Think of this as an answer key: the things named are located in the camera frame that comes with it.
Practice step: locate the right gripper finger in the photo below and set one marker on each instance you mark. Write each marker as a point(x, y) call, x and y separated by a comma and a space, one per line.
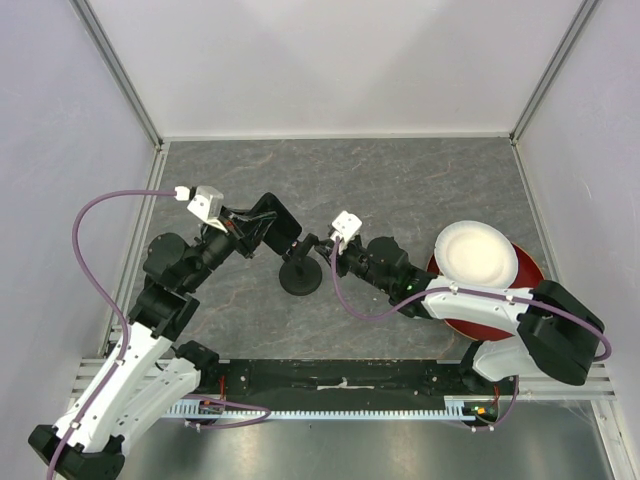
point(324, 247)
point(309, 242)

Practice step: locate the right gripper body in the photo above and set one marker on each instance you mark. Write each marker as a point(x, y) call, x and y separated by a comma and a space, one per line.
point(353, 257)

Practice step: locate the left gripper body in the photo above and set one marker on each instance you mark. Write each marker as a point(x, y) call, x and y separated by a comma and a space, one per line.
point(220, 244)

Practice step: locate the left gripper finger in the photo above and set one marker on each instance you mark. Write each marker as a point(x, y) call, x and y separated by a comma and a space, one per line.
point(257, 229)
point(259, 214)

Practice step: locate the black smartphone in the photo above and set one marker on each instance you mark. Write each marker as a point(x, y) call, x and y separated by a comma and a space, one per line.
point(285, 230)

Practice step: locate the black phone stand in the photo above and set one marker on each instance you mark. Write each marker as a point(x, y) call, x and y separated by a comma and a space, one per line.
point(299, 275)

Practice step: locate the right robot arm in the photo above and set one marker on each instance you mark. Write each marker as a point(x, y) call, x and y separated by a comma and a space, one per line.
point(546, 328)

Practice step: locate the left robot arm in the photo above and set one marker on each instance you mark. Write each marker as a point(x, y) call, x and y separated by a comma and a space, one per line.
point(94, 437)

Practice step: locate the white paper plate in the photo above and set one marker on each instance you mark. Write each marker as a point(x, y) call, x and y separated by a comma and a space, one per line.
point(476, 253)

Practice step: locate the red round tray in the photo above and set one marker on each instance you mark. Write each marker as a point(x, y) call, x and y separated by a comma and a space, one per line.
point(528, 275)

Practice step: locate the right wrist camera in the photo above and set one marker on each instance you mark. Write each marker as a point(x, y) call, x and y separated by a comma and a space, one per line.
point(344, 228)

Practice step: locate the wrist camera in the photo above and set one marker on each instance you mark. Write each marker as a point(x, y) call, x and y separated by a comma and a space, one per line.
point(344, 228)
point(204, 202)

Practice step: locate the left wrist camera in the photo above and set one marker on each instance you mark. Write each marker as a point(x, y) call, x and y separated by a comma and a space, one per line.
point(204, 202)

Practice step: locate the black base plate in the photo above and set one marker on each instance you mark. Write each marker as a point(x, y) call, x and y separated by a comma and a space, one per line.
point(334, 384)

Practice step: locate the slotted cable duct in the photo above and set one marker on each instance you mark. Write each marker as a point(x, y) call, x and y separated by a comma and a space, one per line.
point(451, 410)

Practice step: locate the left aluminium frame post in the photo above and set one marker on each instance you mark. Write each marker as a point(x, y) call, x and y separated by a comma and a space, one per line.
point(105, 48)

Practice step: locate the aluminium frame post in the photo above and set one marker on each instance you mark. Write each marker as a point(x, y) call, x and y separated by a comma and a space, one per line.
point(560, 56)
point(105, 48)

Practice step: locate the right aluminium frame post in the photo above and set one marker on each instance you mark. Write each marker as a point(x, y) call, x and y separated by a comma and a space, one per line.
point(560, 56)

